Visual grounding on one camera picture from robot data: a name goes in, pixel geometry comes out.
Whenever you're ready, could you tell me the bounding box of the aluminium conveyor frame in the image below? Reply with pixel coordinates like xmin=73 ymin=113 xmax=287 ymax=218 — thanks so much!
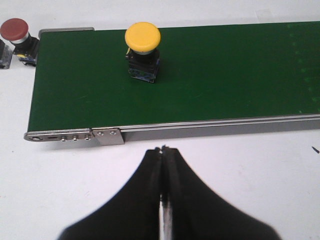
xmin=23 ymin=26 xmax=320 ymax=146

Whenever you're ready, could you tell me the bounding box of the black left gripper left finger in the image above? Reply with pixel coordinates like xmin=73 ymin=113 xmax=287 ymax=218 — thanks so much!
xmin=59 ymin=147 xmax=162 ymax=240

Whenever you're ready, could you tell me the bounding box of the yellow mushroom push button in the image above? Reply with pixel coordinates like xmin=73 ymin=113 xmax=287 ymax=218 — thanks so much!
xmin=124 ymin=22 xmax=161 ymax=83

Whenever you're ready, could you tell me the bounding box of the green conveyor belt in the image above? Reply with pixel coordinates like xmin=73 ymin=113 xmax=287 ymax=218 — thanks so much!
xmin=26 ymin=20 xmax=320 ymax=133

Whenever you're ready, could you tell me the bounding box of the red mushroom push button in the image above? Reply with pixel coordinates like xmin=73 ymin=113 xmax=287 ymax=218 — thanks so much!
xmin=0 ymin=18 xmax=40 ymax=67
xmin=0 ymin=40 xmax=13 ymax=69

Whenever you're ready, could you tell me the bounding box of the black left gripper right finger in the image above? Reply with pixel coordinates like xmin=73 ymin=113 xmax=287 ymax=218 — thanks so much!
xmin=161 ymin=146 xmax=280 ymax=240

